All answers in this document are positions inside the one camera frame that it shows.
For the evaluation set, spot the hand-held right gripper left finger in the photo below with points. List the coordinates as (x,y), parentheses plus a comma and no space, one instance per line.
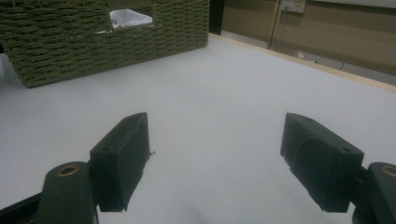
(120,161)

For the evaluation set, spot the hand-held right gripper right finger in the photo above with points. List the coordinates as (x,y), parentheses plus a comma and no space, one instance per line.
(320,165)

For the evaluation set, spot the green woven basket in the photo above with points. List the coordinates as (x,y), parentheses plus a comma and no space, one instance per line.
(62,46)

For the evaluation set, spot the white garment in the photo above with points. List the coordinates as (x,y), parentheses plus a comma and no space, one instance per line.
(127,18)

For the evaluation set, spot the wooden shelf unit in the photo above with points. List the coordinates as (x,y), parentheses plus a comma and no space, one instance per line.
(342,34)

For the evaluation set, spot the white wall outlet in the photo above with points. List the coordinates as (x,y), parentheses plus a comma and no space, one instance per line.
(293,5)

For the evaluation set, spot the black post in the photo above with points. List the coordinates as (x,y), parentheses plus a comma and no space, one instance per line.
(216,15)

